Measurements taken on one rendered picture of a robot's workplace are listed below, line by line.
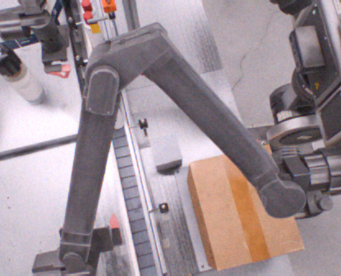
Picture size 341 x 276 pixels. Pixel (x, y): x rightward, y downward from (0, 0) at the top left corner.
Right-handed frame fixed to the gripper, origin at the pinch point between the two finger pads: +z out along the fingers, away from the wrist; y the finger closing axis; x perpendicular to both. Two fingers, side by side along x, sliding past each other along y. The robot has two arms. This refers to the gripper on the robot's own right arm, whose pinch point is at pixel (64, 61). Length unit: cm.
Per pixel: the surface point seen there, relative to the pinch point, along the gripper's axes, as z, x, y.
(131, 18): 15.2, 19.3, -23.8
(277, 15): 121, 114, -94
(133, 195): 33, 13, 35
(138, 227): 33, 13, 46
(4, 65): 5.0, -19.7, -4.2
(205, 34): 38, 48, -29
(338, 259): 123, 114, 69
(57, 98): 32.7, -12.7, -5.3
